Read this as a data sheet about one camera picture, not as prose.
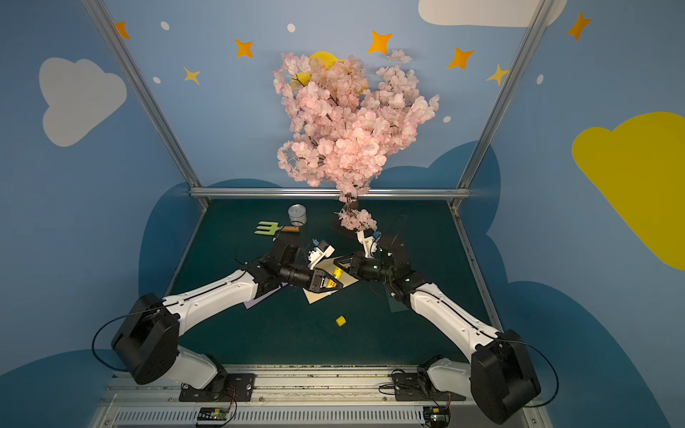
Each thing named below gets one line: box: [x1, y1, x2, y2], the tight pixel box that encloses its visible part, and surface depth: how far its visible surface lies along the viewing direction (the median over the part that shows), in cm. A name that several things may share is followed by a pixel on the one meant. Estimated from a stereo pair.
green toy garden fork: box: [254, 221, 301, 236], surface depth 113 cm
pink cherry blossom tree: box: [272, 49, 440, 231], surface depth 73 cm
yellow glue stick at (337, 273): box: [328, 266, 344, 289], surface depth 76 cm
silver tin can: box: [287, 203, 307, 227], surface depth 113 cm
